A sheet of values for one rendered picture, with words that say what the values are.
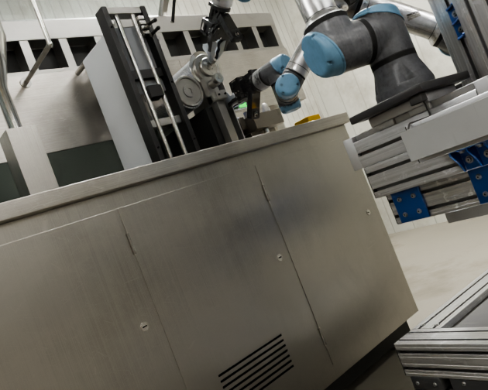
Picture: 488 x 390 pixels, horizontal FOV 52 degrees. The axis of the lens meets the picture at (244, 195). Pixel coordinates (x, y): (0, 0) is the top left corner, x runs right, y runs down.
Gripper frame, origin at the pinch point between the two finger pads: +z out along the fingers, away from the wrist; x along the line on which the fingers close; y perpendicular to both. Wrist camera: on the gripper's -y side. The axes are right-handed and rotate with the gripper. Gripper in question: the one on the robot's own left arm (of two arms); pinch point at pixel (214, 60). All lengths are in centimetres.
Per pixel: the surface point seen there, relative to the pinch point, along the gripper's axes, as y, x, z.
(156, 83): -11.1, 34.5, -0.4
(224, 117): -17.4, 6.3, 13.9
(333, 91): 100, -256, 99
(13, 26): 52, 53, 5
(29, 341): -65, 100, 25
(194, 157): -45, 45, 5
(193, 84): -2.3, 10.5, 7.6
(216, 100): -13.0, 7.7, 8.9
